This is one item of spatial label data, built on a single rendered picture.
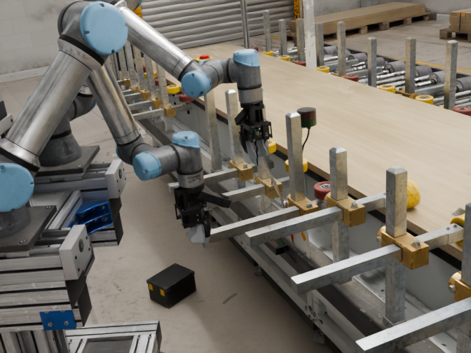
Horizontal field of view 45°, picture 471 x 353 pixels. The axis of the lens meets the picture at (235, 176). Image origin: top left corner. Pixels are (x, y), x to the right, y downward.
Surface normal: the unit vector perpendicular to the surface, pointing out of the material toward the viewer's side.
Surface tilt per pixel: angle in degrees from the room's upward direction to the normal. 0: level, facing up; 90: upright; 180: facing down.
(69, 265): 90
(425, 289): 90
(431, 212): 0
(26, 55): 90
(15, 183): 95
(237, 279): 0
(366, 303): 0
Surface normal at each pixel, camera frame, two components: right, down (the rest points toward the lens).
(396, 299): 0.39, 0.32
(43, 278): -0.02, 0.38
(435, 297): -0.91, 0.23
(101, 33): 0.66, 0.14
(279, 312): -0.10, -0.92
